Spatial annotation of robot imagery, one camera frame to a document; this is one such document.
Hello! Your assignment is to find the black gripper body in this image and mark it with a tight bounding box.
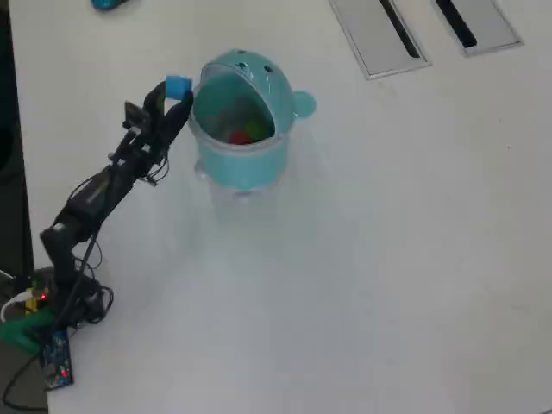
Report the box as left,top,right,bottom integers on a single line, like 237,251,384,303
113,120,174,177

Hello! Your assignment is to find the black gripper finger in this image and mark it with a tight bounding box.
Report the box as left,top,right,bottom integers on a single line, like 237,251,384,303
160,89,196,144
142,80,170,127

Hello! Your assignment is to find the blue lego block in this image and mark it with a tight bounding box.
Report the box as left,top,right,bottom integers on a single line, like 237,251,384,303
165,74,194,101

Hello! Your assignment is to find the green lego block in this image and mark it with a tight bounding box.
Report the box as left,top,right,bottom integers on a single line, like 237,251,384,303
241,119,268,142

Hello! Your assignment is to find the teal whale-shaped bin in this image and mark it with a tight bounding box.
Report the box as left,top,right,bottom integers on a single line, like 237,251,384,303
185,48,318,206

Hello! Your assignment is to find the small blue object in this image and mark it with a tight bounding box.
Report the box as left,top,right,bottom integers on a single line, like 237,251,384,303
89,0,130,13

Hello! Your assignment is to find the green table clamp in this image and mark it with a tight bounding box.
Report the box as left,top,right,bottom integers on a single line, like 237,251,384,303
0,312,56,355

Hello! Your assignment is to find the blue circuit board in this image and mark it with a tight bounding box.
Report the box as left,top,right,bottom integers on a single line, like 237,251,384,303
39,329,74,392

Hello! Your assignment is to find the white cable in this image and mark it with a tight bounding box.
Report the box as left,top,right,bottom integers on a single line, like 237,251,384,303
0,291,34,323

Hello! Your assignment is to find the metal desk cable hatch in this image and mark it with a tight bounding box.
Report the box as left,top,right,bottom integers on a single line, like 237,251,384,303
328,0,432,82
390,0,524,59

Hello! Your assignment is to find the black power cable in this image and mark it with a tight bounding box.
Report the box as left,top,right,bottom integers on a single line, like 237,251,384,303
2,353,48,411

